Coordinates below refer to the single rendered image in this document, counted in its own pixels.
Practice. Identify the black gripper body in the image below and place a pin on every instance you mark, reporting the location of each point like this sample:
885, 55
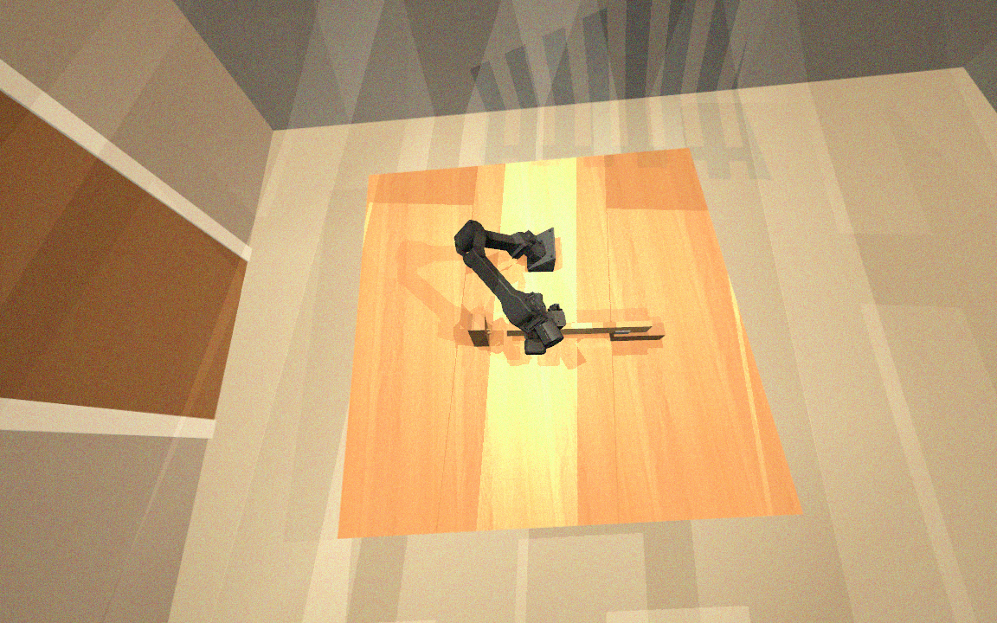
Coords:
533, 345

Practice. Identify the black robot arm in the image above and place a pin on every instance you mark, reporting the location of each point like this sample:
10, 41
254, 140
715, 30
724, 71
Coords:
518, 306

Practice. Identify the brown wooden post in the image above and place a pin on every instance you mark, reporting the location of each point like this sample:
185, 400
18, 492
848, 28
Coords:
479, 333

